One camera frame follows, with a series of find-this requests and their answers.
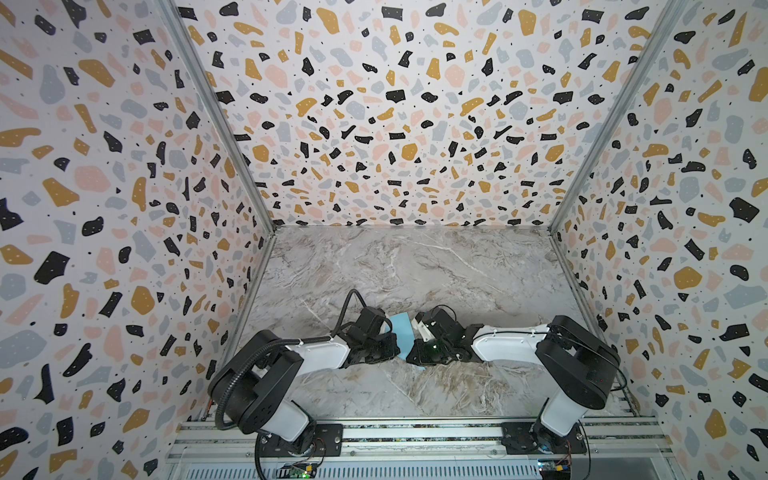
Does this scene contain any light blue paper sheet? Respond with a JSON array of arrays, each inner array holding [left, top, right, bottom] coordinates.
[[389, 312, 416, 361]]

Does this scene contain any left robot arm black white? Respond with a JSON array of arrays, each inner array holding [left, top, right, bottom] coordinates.
[[208, 307, 400, 450]]

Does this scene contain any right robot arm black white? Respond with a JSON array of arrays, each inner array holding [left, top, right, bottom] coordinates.
[[406, 305, 620, 440]]

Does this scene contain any left green circuit board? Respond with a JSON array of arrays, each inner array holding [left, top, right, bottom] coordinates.
[[274, 461, 320, 479]]

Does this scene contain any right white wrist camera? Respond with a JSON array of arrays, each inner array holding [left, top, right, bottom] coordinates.
[[410, 318, 435, 342]]

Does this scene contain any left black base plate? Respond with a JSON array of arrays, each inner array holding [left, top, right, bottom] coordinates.
[[256, 422, 344, 459]]

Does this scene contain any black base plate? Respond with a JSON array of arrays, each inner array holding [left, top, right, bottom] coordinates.
[[256, 422, 344, 459], [501, 421, 587, 455]]

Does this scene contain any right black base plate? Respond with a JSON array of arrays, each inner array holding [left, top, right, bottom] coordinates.
[[501, 421, 587, 455]]

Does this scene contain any left black corrugated cable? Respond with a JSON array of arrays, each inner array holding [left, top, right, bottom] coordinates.
[[212, 289, 368, 432]]

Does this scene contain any right circuit board with wires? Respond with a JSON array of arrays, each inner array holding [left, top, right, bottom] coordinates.
[[537, 459, 572, 480]]

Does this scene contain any aluminium front rail frame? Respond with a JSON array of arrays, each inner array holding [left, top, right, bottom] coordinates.
[[161, 417, 685, 479]]

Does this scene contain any left aluminium corner post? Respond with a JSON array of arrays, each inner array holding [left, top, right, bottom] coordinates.
[[152, 0, 277, 235]]

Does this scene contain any aluminium corner post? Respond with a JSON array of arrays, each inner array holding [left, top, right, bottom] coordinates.
[[152, 0, 277, 235], [548, 0, 688, 235]]

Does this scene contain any right aluminium corner post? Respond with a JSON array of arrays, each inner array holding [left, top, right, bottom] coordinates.
[[548, 0, 688, 235]]

